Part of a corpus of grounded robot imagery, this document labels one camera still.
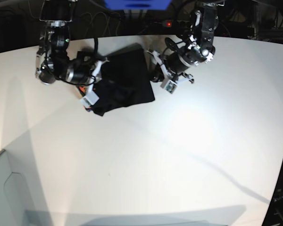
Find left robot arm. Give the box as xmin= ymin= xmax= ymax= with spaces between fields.
xmin=147 ymin=0 xmax=219 ymax=93

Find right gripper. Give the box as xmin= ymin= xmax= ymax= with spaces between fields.
xmin=80 ymin=58 xmax=108 ymax=94

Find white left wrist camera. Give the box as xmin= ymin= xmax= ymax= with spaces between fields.
xmin=160 ymin=79 xmax=177 ymax=94

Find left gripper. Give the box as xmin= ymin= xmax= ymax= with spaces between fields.
xmin=147 ymin=49 xmax=194 ymax=86

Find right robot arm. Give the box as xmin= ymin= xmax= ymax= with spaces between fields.
xmin=35 ymin=0 xmax=107 ymax=93

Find black power strip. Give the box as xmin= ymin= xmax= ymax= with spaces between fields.
xmin=154 ymin=20 xmax=191 ymax=28

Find black T-shirt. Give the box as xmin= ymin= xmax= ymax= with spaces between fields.
xmin=84 ymin=43 xmax=155 ymax=116

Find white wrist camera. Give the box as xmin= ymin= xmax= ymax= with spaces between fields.
xmin=160 ymin=79 xmax=177 ymax=94
xmin=80 ymin=91 xmax=100 ymax=108

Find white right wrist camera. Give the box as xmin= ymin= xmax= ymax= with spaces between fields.
xmin=80 ymin=91 xmax=100 ymax=108

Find grey cables behind table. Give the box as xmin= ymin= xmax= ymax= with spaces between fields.
xmin=80 ymin=9 xmax=123 ymax=38

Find blue plastic bin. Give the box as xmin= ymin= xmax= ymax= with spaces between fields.
xmin=104 ymin=0 xmax=171 ymax=10

